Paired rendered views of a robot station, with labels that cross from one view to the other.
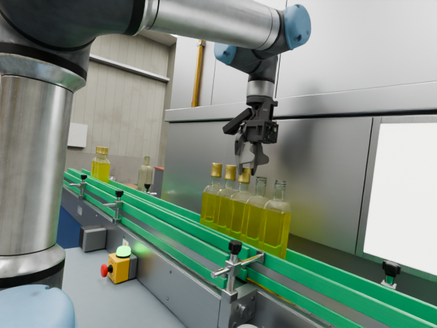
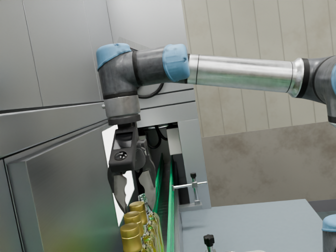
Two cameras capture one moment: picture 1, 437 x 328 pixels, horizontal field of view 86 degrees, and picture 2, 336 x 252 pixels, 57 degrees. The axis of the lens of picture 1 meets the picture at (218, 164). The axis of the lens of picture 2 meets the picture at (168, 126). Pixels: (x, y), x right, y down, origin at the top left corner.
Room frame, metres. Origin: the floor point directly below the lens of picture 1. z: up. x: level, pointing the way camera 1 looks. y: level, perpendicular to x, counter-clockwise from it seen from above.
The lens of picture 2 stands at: (1.05, 0.46, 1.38)
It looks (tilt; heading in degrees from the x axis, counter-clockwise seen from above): 6 degrees down; 227
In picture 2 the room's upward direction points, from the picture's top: 9 degrees counter-clockwise
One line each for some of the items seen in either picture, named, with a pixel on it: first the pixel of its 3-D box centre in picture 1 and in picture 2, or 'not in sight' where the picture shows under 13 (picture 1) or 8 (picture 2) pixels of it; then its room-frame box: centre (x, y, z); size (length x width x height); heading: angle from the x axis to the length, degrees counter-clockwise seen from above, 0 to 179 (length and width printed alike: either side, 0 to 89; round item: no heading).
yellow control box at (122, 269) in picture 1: (121, 266); not in sight; (0.77, 0.28, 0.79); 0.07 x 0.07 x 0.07; 45
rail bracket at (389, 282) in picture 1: (389, 291); not in sight; (0.48, -0.38, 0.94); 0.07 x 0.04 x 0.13; 135
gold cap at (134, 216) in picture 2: (230, 172); (133, 224); (0.72, -0.04, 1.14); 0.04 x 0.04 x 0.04
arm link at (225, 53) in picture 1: (242, 49); (163, 65); (0.59, -0.03, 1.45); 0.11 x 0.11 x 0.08; 40
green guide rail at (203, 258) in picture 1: (95, 196); not in sight; (1.14, 0.58, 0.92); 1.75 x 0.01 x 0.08; 45
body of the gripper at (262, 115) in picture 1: (258, 122); (129, 143); (0.66, -0.10, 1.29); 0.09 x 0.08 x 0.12; 44
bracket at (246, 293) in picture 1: (239, 307); not in sight; (0.52, -0.08, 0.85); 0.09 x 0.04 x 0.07; 135
